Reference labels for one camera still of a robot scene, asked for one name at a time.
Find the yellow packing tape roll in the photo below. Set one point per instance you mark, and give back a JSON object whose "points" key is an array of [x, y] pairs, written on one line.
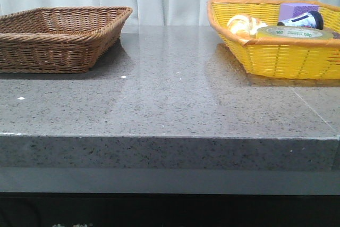
{"points": [[293, 32]]}

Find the croissant bread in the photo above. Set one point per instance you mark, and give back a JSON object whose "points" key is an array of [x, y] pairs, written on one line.
{"points": [[245, 26]]}

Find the yellow woven plastic basket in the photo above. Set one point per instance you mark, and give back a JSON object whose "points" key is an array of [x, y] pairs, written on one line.
{"points": [[274, 57]]}

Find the brown wicker basket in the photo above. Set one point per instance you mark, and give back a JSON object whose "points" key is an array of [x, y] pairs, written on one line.
{"points": [[59, 39]]}

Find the purple foam block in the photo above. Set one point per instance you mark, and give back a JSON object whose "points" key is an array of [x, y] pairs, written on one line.
{"points": [[291, 10]]}

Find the black capped printed bottle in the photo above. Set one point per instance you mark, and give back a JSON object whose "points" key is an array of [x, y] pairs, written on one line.
{"points": [[312, 19]]}

